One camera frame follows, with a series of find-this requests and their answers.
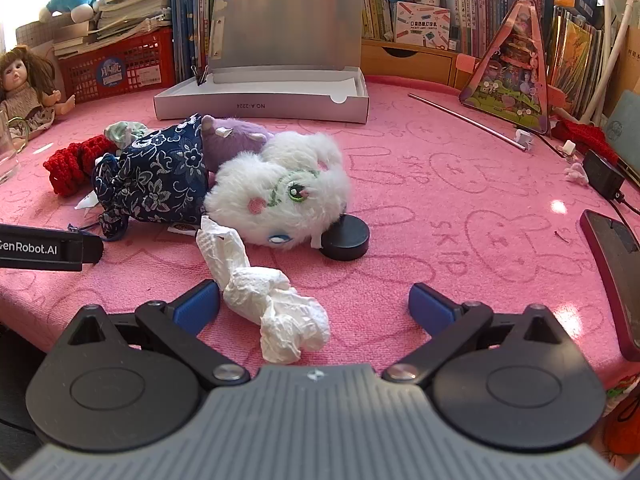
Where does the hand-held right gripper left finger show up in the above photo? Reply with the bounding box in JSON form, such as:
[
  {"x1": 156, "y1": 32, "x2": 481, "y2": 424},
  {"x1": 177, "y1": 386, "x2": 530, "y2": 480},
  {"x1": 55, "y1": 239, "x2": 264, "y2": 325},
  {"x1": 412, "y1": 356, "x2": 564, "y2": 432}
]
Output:
[{"x1": 64, "y1": 280, "x2": 251, "y2": 390}]

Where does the brown-haired doll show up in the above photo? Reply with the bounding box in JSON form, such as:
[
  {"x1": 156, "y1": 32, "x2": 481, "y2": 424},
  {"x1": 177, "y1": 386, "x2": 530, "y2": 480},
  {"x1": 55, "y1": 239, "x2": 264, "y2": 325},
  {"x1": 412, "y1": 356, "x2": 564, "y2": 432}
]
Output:
[{"x1": 0, "y1": 46, "x2": 76, "y2": 142}]

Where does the white fluffy plush toy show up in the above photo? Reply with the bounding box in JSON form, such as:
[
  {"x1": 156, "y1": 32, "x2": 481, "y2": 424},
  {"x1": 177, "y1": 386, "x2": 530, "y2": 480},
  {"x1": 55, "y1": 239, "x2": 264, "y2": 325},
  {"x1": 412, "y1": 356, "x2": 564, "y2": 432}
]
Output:
[{"x1": 204, "y1": 131, "x2": 352, "y2": 250}]

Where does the purple plush toy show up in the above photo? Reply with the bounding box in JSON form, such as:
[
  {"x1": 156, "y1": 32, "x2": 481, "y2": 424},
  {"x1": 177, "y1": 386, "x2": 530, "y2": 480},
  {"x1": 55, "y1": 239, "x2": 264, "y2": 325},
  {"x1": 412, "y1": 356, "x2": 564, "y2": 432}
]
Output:
[{"x1": 200, "y1": 115, "x2": 275, "y2": 173}]

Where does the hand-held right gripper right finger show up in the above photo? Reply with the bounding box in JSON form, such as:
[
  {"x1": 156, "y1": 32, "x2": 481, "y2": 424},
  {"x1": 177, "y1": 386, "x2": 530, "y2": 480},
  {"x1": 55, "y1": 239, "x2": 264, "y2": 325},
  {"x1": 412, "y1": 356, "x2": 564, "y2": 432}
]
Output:
[{"x1": 382, "y1": 282, "x2": 571, "y2": 386}]

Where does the clear glass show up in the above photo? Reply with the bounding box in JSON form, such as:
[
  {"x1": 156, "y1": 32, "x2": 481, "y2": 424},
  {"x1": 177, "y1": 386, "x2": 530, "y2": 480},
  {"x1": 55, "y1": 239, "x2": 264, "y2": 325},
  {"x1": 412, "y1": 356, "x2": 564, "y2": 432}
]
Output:
[{"x1": 0, "y1": 105, "x2": 22, "y2": 187}]

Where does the black power adapter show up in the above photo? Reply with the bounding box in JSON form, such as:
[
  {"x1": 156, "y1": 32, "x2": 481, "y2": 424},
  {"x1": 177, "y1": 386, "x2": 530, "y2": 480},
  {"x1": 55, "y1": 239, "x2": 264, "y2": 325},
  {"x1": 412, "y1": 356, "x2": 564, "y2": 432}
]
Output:
[{"x1": 582, "y1": 149, "x2": 627, "y2": 202}]

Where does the grey notebook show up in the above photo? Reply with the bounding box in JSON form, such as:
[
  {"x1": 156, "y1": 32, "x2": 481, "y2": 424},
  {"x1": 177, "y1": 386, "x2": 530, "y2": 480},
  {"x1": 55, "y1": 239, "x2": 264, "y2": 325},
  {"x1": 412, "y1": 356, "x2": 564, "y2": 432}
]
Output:
[{"x1": 602, "y1": 90, "x2": 640, "y2": 162}]

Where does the red knitted cloth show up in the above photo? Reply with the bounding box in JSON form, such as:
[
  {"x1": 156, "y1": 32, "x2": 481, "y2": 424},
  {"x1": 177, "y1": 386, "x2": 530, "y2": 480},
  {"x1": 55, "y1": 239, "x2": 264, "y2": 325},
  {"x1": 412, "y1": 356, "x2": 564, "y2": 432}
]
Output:
[{"x1": 552, "y1": 117, "x2": 640, "y2": 181}]

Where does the pink triangular toy house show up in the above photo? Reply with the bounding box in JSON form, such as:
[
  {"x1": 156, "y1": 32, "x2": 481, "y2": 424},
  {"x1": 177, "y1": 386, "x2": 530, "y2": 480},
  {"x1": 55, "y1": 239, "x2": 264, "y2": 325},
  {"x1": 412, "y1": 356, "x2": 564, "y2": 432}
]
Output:
[{"x1": 459, "y1": 0, "x2": 551, "y2": 136}]

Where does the white tissue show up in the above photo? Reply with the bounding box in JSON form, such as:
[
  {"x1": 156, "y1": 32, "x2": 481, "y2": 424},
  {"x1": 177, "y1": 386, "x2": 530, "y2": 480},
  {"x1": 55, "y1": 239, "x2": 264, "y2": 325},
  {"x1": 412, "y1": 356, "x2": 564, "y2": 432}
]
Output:
[{"x1": 196, "y1": 215, "x2": 331, "y2": 365}]

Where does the white pipe frame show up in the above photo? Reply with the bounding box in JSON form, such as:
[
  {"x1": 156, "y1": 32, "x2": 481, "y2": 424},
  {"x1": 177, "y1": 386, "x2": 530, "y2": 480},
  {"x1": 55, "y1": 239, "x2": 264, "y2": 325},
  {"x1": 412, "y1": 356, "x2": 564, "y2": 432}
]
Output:
[{"x1": 587, "y1": 0, "x2": 640, "y2": 127}]

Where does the white label printer box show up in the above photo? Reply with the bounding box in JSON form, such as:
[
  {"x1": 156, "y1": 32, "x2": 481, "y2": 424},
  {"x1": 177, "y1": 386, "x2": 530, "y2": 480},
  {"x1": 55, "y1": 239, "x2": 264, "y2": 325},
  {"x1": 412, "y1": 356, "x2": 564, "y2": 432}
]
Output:
[{"x1": 392, "y1": 2, "x2": 453, "y2": 44}]

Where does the wooden drawer organizer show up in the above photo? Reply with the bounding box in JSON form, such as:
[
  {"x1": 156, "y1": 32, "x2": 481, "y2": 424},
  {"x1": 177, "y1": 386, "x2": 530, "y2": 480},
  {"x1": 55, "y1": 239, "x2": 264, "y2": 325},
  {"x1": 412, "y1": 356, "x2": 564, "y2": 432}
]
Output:
[{"x1": 361, "y1": 37, "x2": 473, "y2": 89}]

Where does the row of tall blue books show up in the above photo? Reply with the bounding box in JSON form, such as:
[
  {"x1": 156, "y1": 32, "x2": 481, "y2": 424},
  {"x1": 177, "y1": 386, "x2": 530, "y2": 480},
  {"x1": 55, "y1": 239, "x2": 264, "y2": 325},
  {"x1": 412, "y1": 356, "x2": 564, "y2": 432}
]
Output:
[{"x1": 172, "y1": 0, "x2": 226, "y2": 85}]

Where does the dark red phone case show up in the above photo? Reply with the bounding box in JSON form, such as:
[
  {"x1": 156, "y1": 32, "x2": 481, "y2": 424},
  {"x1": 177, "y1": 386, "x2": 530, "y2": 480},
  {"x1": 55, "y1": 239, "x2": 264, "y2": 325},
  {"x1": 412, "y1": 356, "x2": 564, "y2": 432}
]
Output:
[{"x1": 580, "y1": 209, "x2": 640, "y2": 362}]

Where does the stack of worn books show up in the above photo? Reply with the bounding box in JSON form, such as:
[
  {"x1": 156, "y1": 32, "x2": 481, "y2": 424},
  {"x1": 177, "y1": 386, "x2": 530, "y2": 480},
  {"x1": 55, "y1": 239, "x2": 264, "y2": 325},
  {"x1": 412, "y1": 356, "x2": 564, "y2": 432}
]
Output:
[{"x1": 52, "y1": 0, "x2": 176, "y2": 57}]

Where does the pink rabbit print table cloth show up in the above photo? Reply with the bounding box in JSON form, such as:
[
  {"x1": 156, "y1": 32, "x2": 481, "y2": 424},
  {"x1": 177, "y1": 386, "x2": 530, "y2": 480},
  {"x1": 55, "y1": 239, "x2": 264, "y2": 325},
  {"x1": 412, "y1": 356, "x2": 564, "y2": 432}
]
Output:
[{"x1": 0, "y1": 75, "x2": 640, "y2": 411}]

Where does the orange bag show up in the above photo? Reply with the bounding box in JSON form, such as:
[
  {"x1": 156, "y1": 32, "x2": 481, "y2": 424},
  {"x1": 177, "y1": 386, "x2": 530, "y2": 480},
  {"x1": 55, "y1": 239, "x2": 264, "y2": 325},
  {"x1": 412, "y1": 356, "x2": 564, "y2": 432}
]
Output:
[{"x1": 604, "y1": 385, "x2": 640, "y2": 463}]

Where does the blue floral fabric pouch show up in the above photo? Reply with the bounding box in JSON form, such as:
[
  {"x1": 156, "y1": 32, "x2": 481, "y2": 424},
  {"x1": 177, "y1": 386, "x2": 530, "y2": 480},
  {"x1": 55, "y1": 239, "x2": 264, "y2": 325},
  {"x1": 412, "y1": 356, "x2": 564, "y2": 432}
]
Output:
[{"x1": 91, "y1": 115, "x2": 211, "y2": 241}]

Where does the red knitted item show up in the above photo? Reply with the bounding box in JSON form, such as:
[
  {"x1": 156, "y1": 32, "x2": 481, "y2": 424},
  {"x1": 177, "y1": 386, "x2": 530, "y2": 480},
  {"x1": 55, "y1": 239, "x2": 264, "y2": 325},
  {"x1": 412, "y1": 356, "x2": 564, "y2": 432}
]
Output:
[{"x1": 43, "y1": 135, "x2": 119, "y2": 197}]

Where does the silver metal box with lid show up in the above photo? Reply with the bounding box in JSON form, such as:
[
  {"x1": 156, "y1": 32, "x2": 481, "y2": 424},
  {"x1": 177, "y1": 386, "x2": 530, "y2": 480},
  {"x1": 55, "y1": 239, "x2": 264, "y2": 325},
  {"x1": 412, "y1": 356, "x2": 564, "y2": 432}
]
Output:
[{"x1": 153, "y1": 0, "x2": 370, "y2": 125}]

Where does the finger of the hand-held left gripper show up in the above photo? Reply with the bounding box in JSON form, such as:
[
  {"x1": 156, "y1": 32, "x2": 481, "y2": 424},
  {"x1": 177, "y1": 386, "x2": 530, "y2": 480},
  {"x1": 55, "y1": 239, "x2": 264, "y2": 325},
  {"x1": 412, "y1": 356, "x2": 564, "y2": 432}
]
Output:
[{"x1": 81, "y1": 235, "x2": 105, "y2": 266}]

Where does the red plastic basket with label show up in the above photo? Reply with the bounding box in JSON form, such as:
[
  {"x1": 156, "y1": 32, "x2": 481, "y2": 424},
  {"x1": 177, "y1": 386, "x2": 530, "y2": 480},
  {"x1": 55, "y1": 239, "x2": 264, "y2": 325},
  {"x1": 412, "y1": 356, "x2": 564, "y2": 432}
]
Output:
[{"x1": 59, "y1": 27, "x2": 176, "y2": 106}]

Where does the row of colourful thin books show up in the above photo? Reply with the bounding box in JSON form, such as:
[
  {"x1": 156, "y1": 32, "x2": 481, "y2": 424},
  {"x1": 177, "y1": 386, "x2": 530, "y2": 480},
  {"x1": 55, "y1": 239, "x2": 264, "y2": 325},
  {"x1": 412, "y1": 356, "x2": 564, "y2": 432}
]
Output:
[{"x1": 549, "y1": 5, "x2": 610, "y2": 117}]

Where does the black round case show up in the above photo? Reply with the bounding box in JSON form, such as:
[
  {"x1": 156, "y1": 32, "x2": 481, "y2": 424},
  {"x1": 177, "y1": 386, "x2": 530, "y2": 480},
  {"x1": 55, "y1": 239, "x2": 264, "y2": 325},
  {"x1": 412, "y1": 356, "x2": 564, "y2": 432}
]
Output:
[{"x1": 320, "y1": 214, "x2": 371, "y2": 261}]

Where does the thin metal rod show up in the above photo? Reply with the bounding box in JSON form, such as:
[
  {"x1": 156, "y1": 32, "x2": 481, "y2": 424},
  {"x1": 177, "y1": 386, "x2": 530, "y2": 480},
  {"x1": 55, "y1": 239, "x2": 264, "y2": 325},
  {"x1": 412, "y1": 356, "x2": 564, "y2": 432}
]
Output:
[{"x1": 407, "y1": 92, "x2": 528, "y2": 152}]

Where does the green checked cloth bundle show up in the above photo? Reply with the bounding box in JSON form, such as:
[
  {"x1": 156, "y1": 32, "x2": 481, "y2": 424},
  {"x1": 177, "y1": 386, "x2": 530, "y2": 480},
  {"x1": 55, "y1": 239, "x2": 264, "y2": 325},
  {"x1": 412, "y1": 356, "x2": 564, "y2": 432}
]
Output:
[{"x1": 104, "y1": 121, "x2": 151, "y2": 152}]

